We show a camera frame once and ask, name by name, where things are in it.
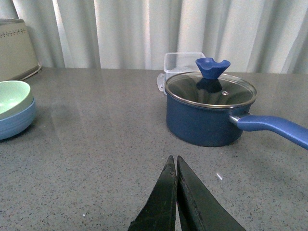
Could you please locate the clear plastic food container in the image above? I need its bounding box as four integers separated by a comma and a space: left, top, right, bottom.
156, 52, 205, 93

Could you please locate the glass pot lid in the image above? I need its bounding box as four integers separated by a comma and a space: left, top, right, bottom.
165, 58, 257, 109

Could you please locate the blue saucepan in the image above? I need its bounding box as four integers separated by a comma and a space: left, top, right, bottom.
166, 94, 308, 149

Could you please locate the green bowl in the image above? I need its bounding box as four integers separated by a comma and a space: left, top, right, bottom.
0, 80, 33, 119

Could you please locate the white pleated curtain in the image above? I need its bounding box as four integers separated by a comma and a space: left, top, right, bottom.
0, 0, 308, 74

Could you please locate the blue bowl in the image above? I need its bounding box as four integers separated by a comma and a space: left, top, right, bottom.
0, 98, 36, 140

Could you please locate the cream two-slot toaster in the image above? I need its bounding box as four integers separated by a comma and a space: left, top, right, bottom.
0, 19, 41, 81

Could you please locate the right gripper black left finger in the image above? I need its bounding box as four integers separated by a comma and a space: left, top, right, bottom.
128, 156, 178, 231

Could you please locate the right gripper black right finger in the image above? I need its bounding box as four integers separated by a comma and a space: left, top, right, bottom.
177, 156, 245, 231

